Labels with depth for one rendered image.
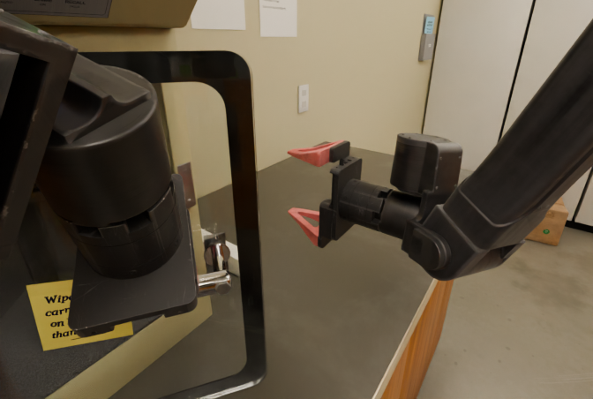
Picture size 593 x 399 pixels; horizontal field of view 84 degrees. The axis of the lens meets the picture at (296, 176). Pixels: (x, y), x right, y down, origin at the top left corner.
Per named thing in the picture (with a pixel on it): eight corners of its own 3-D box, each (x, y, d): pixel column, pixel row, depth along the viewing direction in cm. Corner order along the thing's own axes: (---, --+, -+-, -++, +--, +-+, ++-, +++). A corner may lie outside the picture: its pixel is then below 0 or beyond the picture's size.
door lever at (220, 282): (130, 281, 31) (123, 259, 30) (230, 260, 34) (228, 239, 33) (121, 325, 26) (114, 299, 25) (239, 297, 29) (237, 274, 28)
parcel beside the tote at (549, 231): (492, 232, 255) (501, 199, 244) (493, 214, 281) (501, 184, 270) (557, 247, 237) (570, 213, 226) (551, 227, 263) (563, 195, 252)
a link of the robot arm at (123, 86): (50, 149, 10) (183, 77, 14) (-79, 66, 12) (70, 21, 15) (110, 259, 15) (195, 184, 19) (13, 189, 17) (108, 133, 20)
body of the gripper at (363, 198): (350, 154, 46) (402, 165, 41) (346, 218, 49) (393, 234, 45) (326, 168, 41) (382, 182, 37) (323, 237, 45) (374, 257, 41)
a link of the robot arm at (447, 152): (437, 279, 30) (497, 263, 34) (464, 159, 27) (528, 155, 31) (361, 224, 41) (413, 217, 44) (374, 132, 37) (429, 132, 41)
